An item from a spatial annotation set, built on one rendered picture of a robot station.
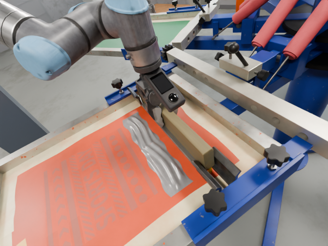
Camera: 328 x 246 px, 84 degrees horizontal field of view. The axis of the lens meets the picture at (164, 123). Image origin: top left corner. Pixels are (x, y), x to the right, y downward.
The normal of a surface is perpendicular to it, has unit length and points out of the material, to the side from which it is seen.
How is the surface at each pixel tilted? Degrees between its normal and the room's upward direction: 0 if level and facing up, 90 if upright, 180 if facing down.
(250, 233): 0
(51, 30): 34
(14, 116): 90
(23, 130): 90
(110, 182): 0
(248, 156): 0
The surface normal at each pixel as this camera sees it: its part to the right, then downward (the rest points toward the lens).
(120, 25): -0.40, 0.72
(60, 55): 0.88, 0.24
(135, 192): -0.23, -0.67
